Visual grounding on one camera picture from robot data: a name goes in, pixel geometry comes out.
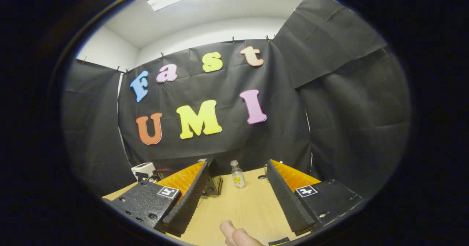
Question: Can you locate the white toaster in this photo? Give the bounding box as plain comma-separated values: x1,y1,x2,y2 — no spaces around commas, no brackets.
131,162,156,182

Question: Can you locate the clear glass bottle yellow label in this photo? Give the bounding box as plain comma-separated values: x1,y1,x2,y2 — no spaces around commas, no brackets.
230,160,246,189

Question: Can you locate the black backdrop cloth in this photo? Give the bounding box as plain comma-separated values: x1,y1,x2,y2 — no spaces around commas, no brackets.
60,0,413,199

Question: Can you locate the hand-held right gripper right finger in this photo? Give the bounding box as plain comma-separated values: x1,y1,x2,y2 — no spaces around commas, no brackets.
266,159,364,236

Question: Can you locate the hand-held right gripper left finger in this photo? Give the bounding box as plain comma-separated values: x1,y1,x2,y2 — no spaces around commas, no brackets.
104,160,211,237

